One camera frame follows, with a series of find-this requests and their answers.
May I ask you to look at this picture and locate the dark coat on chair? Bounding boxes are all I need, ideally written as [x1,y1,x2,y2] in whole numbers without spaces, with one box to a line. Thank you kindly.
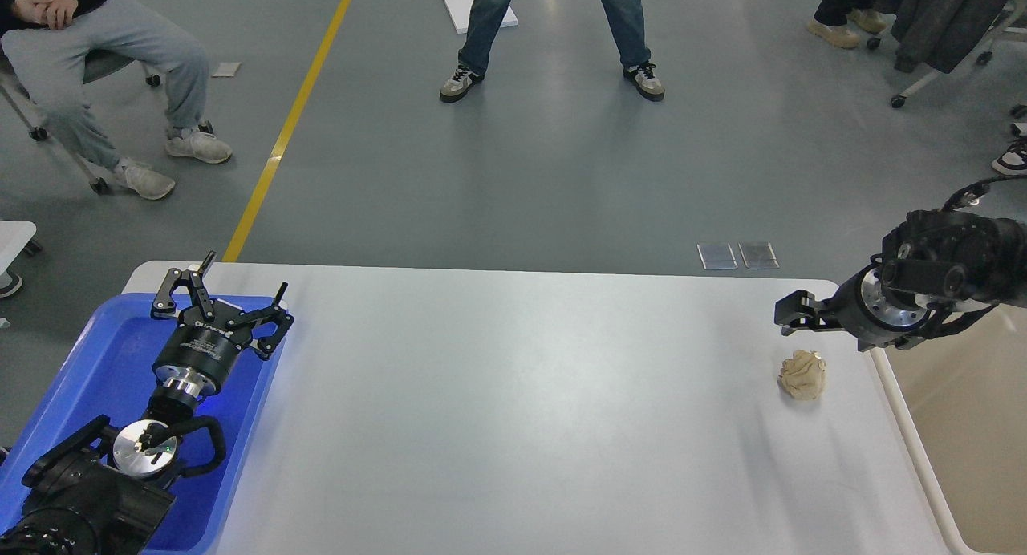
[875,0,1025,108]

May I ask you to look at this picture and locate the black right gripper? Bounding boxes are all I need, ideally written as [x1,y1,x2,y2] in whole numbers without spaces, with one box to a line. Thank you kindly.
[774,265,929,353]

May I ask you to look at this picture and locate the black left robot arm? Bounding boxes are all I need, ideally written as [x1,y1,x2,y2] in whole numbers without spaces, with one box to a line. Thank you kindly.
[2,257,294,554]

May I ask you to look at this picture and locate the seated person grey trousers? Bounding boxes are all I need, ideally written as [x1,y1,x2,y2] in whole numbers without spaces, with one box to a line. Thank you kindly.
[1,0,233,200]

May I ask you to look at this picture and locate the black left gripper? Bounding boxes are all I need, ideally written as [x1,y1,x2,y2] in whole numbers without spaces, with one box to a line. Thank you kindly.
[151,251,294,397]

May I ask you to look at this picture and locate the beige paper ball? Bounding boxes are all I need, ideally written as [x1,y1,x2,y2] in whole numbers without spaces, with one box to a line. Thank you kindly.
[778,350,826,401]

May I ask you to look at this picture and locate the small white floor paper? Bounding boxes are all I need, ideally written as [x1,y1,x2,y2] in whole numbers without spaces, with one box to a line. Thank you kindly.
[210,62,242,79]

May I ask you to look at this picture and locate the white side table corner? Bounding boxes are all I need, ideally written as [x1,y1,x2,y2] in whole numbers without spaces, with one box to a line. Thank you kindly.
[0,220,37,273]

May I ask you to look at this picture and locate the standing person blue jeans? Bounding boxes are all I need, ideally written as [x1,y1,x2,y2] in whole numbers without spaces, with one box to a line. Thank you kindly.
[439,0,665,104]

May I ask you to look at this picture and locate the person with tan shoes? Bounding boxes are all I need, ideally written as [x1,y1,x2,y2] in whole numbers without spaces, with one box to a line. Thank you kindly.
[806,0,887,48]

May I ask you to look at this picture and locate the left clear floor plate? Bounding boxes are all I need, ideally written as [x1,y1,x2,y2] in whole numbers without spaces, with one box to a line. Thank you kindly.
[696,243,738,271]

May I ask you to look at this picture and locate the clear floor plate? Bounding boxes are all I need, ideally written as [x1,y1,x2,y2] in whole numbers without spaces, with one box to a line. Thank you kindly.
[738,241,779,269]
[696,243,738,271]

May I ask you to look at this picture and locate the right clear floor plate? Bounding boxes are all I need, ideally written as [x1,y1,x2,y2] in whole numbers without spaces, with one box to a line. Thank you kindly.
[738,241,779,269]

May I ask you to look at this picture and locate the beige plastic bin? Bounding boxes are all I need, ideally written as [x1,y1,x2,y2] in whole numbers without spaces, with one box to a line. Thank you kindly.
[871,306,1026,554]

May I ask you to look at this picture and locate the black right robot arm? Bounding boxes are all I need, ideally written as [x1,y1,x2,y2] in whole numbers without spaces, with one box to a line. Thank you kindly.
[774,179,1026,352]

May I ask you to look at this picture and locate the blue plastic tray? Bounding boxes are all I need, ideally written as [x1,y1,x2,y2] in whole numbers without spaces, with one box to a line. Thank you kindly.
[1,293,280,554]

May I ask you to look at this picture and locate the black white sneaker person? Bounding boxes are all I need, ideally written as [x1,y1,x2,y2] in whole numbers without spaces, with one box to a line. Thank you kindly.
[991,104,1026,177]

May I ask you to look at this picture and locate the grey rolling chair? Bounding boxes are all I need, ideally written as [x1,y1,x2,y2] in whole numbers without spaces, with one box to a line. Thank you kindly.
[0,48,214,196]

